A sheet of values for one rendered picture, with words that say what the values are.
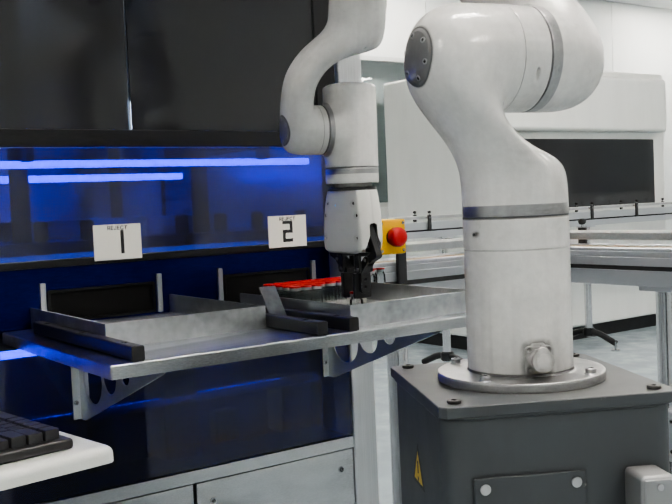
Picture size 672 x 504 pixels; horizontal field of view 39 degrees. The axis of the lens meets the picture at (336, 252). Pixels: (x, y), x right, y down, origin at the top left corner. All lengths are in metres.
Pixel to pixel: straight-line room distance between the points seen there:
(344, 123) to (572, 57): 0.47
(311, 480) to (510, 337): 0.91
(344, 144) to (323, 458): 0.70
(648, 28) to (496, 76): 9.47
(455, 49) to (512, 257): 0.23
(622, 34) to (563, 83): 9.05
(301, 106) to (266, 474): 0.74
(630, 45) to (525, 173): 9.19
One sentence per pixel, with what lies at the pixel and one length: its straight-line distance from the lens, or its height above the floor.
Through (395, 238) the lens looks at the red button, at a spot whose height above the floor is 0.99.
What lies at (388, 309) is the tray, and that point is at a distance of 1.46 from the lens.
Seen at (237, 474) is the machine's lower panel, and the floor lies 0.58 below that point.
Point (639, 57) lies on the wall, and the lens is 10.31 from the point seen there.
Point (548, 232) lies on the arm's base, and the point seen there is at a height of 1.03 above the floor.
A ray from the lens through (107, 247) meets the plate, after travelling 1.63.
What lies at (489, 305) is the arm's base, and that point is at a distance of 1.05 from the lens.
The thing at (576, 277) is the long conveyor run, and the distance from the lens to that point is 2.44.
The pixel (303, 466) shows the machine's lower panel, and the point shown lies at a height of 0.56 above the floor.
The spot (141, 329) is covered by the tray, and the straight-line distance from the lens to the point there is 1.38.
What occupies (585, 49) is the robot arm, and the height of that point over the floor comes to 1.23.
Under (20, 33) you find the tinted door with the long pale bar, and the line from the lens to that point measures 1.62.
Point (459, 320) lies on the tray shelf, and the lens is 1.52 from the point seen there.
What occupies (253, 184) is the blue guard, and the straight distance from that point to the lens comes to 1.75.
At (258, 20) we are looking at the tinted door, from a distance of 1.81.
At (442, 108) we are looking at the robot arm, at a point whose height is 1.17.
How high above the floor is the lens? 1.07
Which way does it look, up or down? 3 degrees down
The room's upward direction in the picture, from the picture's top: 3 degrees counter-clockwise
